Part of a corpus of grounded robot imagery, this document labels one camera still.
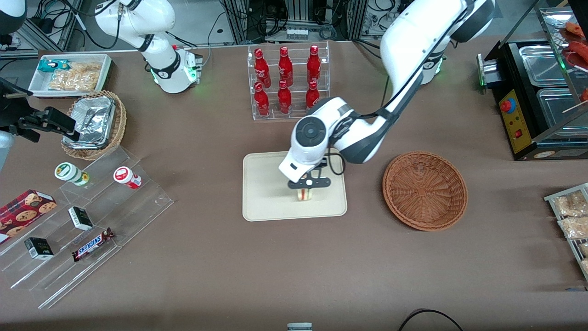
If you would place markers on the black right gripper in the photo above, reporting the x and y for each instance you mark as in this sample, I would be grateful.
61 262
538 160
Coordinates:
17 113

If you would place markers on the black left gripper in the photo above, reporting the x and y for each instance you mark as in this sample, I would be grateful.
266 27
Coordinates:
323 163

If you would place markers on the plastic sandwich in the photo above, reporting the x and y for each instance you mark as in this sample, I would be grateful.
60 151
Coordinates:
304 194

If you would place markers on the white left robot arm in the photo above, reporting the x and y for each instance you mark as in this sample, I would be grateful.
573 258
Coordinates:
404 41

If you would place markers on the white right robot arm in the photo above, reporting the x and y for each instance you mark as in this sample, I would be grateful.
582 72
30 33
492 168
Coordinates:
161 59

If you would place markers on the cream plastic tray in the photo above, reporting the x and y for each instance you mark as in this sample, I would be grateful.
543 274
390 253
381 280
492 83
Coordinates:
266 193

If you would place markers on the tan wicker basket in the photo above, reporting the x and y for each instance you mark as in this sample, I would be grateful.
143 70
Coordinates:
117 124

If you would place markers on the brown round wicker basket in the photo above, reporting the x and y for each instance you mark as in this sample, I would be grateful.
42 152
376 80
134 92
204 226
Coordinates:
425 191

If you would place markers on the tray of packaged snacks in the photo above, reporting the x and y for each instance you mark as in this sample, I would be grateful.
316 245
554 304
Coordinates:
553 198

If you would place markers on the white snack bin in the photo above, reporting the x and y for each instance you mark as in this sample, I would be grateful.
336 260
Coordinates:
36 82

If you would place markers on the teal snack packet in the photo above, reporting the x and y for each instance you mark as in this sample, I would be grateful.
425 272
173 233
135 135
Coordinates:
51 65

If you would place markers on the clear bag of crackers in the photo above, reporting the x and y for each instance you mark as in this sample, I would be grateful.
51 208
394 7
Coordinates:
76 79

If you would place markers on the aluminium foil container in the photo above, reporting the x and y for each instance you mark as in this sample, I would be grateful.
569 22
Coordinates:
94 119

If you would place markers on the green lid cup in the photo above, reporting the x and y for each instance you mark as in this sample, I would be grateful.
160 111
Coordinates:
69 172

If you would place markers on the clear acrylic bottle rack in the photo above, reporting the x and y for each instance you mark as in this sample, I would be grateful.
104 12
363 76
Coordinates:
296 110

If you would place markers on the red cola bottle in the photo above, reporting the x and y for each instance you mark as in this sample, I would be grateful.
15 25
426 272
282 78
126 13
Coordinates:
262 102
262 69
285 66
284 99
312 96
313 64

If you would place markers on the red cookie box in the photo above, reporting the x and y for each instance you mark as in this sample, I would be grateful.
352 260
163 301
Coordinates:
23 209

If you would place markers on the red lid cup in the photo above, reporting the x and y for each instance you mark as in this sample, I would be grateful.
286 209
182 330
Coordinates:
125 176

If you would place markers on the small black carton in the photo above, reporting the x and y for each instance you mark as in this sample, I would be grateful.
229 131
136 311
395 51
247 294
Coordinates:
39 248
80 218

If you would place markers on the clear acrylic stepped stand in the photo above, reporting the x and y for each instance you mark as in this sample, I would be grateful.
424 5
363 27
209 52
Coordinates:
105 220

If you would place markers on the snickers chocolate bar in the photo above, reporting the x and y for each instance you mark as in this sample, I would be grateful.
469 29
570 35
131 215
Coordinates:
92 244

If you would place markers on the white power strip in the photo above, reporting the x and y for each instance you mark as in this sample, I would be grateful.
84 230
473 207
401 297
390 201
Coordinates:
297 33

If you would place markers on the black food warmer yellow panel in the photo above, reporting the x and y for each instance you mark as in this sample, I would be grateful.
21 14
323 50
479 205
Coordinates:
521 124

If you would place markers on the steel warmer pan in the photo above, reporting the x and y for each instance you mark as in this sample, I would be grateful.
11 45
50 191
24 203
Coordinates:
558 112
542 64

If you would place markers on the clear bag of nuts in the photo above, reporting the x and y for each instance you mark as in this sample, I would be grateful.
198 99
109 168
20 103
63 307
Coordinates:
572 203
575 227

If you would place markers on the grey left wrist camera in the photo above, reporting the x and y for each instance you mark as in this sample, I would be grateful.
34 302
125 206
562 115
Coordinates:
294 168

